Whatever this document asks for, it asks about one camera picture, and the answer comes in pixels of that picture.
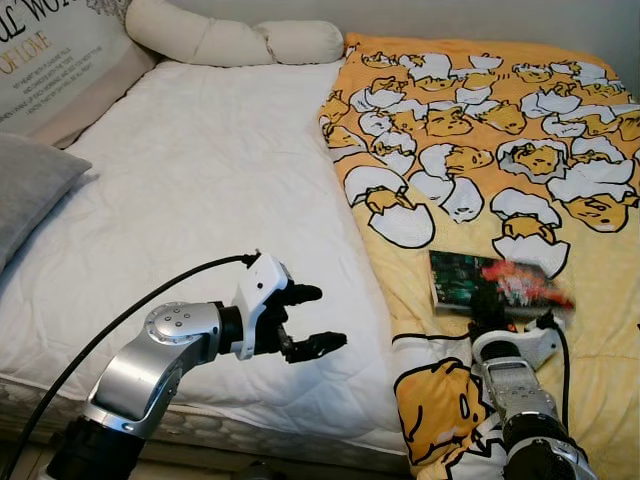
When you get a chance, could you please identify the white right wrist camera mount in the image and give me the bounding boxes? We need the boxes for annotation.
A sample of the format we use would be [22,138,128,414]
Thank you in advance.
[472,325,563,371]

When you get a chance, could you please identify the grey pillow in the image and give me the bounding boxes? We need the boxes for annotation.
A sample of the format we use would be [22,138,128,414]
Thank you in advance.
[0,133,93,271]

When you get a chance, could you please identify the yellow cartoon egg blanket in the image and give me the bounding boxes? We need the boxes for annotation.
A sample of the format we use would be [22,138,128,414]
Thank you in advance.
[318,33,640,480]

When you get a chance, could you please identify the long cream bolster pillow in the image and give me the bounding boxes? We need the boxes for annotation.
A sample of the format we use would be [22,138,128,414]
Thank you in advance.
[125,0,346,68]

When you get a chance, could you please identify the dark green book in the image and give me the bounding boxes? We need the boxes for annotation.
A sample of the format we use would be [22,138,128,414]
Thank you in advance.
[428,250,501,315]

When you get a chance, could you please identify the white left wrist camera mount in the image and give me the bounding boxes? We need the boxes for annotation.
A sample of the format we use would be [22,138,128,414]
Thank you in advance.
[232,252,293,359]

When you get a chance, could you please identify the text printed headboard cushion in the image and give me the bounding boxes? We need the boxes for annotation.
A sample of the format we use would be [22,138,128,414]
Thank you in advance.
[0,0,156,148]

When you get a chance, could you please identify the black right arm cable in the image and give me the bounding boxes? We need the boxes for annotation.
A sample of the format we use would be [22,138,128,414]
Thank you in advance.
[540,315,571,431]

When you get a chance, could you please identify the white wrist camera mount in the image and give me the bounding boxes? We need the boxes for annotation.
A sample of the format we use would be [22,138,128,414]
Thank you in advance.
[232,252,293,359]
[472,325,563,371]

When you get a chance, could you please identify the white quilted mattress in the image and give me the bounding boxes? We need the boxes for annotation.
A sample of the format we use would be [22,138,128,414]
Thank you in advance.
[0,60,411,476]

